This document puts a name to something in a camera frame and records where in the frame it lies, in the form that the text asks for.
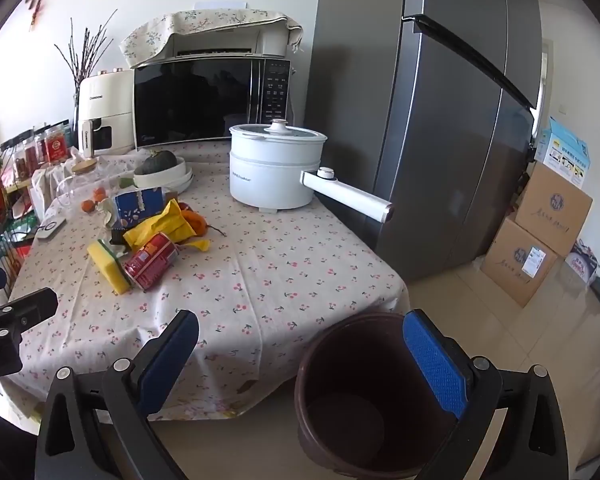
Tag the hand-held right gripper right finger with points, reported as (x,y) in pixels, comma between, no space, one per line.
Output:
(435,365)

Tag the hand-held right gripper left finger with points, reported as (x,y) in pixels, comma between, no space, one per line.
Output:
(167,360)

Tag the brown plastic bin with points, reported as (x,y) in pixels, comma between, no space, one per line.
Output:
(360,360)

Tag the yellow sponge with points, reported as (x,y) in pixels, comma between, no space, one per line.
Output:
(105,265)

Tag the red drink can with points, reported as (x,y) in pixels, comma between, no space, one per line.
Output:
(150,260)

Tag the yellow wrapper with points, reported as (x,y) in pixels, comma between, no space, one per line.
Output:
(167,220)

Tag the orange pepper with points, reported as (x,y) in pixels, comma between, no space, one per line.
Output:
(196,220)

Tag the blue carton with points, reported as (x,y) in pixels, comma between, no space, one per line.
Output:
(140,205)

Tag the small white device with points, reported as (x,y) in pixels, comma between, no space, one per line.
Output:
(50,229)

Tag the small orange fruit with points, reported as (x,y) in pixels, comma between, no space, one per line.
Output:
(100,193)
(89,206)

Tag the clear jar red label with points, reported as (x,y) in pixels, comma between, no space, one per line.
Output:
(57,145)
(35,150)
(19,160)

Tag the cherry print tablecloth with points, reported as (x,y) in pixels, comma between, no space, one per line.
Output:
(280,270)

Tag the glass jar wooden lid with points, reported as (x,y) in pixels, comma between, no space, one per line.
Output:
(82,166)

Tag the white bowl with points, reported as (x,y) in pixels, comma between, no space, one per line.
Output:
(155,180)

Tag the white purple bag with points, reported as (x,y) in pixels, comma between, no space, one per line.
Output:
(582,262)

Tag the dark green pumpkin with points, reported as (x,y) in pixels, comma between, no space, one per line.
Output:
(157,162)

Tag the cardboard box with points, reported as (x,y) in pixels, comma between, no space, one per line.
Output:
(555,210)

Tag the cream air fryer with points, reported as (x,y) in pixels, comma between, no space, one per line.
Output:
(105,110)

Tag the vase with dry branches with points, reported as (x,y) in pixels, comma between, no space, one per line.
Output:
(77,91)

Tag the white electric cooking pot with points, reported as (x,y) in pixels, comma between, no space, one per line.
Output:
(270,175)

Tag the grey refrigerator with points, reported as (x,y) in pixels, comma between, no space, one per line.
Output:
(430,135)

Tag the blue and white box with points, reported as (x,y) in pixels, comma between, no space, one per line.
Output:
(565,155)

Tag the black microwave oven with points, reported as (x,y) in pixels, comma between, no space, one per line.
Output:
(195,100)

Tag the white printer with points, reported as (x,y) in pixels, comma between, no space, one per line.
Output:
(260,42)

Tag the floral cover cloth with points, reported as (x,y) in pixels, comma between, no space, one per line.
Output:
(205,20)

